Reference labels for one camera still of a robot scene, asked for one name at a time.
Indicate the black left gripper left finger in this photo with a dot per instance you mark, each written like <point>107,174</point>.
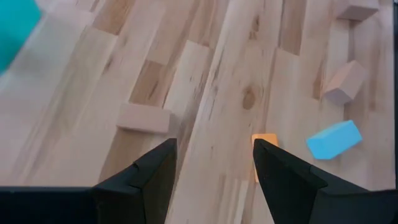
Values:
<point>146,186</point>

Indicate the plain wood rectangular block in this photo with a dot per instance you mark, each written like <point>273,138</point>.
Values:
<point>357,9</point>
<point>144,118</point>
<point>345,82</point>

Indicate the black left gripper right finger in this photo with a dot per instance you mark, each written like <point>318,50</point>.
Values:
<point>289,186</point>

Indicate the green translucent plastic bin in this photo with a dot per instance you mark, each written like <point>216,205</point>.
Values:
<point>15,28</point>

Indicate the orange rectangular block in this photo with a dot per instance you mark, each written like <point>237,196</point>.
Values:
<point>265,138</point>

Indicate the teal rectangular block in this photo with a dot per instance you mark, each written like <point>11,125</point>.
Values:
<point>334,140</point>

